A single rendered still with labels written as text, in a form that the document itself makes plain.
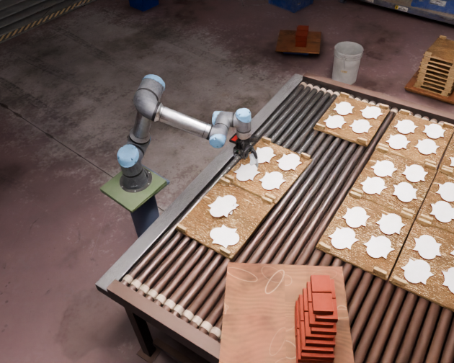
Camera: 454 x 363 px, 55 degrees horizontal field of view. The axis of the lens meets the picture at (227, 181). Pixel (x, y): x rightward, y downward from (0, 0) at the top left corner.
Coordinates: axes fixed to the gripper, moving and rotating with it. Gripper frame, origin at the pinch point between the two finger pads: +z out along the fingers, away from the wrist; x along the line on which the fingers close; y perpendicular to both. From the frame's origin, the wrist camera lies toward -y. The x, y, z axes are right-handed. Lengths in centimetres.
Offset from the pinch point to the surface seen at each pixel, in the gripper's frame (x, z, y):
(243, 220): 17.6, 9.1, 30.0
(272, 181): 16.0, 8.0, -1.7
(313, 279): 71, -29, 64
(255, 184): 9.0, 9.0, 5.0
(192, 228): -1.2, 9.0, 48.6
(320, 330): 81, -21, 76
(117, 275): -15, 11, 89
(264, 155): 1.0, 8.0, -17.5
